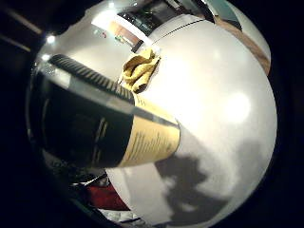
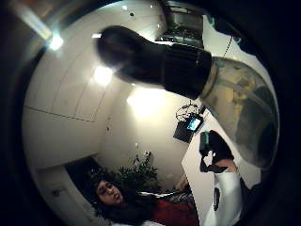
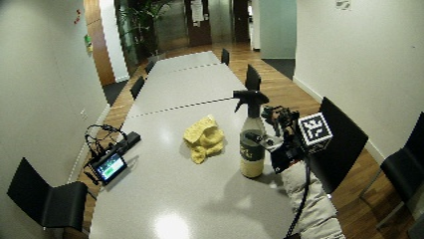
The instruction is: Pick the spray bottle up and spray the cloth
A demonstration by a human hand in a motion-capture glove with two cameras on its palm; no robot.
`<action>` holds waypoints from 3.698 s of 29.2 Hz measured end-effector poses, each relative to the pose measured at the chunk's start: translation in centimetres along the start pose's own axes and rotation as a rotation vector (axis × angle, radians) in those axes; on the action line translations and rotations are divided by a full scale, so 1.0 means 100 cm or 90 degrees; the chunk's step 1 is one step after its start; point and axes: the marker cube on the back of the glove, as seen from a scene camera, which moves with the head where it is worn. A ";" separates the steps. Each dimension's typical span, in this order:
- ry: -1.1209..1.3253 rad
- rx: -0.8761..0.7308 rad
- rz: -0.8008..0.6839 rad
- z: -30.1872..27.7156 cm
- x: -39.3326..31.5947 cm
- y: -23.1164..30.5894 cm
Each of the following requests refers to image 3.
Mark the yellow cloth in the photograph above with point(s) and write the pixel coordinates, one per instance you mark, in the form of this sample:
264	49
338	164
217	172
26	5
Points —
204	137

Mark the dark wooden door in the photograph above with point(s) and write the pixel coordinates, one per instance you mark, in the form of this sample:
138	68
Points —
199	31

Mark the light wooden door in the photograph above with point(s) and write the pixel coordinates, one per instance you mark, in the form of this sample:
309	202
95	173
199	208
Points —
100	49

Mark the green wall sign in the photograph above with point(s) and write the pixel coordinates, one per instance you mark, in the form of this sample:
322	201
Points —
88	43

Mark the red wall sign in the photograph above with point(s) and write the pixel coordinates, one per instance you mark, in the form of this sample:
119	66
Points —
78	16

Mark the green potted plant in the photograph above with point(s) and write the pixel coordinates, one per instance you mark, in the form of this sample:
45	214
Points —
142	23

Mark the spray bottle with black trigger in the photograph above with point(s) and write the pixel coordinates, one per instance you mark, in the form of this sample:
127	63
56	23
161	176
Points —
253	156

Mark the white paper sheet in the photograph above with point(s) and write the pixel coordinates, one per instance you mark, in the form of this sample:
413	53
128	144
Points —
197	10

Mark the black camera box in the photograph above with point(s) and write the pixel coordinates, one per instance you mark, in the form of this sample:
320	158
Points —
131	139

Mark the grey wall sign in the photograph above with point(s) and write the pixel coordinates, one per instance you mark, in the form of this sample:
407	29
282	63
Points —
344	4

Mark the white wall socket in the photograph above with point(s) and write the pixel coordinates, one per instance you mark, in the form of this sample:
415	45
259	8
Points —
84	114

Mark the white marker cube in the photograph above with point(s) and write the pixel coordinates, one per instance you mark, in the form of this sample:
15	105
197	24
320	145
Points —
314	129

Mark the small monitor with lit screen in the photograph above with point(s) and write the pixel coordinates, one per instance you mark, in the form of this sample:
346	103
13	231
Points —
110	167

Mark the black chair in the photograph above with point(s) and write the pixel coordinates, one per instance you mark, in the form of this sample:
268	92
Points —
405	166
340	142
49	199
225	56
138	87
151	67
253	78

